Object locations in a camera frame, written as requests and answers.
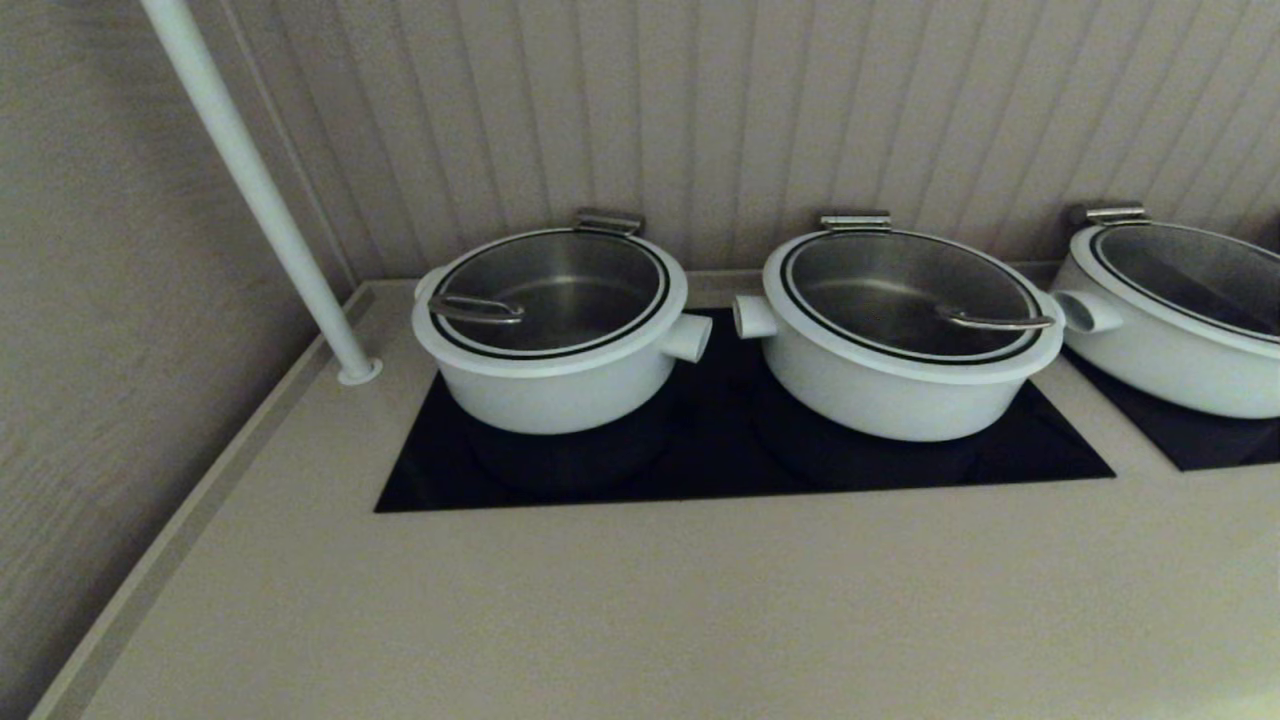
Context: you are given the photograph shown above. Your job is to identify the glass lid with metal handle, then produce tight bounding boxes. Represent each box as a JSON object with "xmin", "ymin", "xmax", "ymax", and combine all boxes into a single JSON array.
[
  {"xmin": 1070, "ymin": 222, "xmax": 1280, "ymax": 359},
  {"xmin": 762, "ymin": 228, "xmax": 1066, "ymax": 385},
  {"xmin": 412, "ymin": 228, "xmax": 689, "ymax": 379}
]

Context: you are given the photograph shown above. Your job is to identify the narrow black glass cooktop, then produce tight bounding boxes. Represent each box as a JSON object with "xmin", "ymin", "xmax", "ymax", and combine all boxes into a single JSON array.
[{"xmin": 1062, "ymin": 345, "xmax": 1280, "ymax": 472}]

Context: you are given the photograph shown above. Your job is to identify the white metal pole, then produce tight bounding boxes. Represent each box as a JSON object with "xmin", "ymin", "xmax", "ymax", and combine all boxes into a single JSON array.
[{"xmin": 140, "ymin": 0, "xmax": 384, "ymax": 387}]

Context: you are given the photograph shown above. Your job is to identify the white round pot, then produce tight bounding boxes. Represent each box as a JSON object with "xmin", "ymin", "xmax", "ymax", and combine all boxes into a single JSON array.
[
  {"xmin": 733, "ymin": 293, "xmax": 1051, "ymax": 443},
  {"xmin": 1052, "ymin": 255, "xmax": 1280, "ymax": 419},
  {"xmin": 438, "ymin": 310, "xmax": 713, "ymax": 435}
]

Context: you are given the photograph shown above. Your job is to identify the wide black glass cooktop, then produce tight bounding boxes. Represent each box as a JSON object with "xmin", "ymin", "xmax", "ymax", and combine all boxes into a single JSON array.
[{"xmin": 374, "ymin": 307, "xmax": 1117, "ymax": 514}]

